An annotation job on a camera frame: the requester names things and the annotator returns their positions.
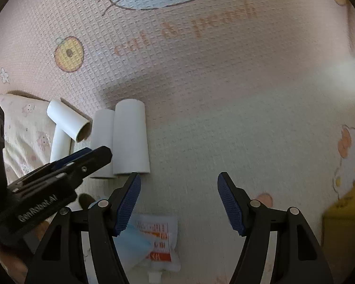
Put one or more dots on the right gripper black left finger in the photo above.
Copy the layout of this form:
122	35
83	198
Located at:
59	257

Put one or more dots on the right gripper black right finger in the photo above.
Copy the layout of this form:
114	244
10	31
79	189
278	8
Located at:
298	255

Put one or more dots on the small white paper roll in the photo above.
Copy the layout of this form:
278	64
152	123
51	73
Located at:
61	143

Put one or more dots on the person's left hand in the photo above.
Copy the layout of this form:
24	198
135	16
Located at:
14	266

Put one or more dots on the brown cardboard box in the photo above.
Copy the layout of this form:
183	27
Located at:
338	236

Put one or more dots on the floral pink cloth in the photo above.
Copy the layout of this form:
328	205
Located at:
28	135

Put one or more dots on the white red spout pouch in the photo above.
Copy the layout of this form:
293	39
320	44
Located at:
163	257

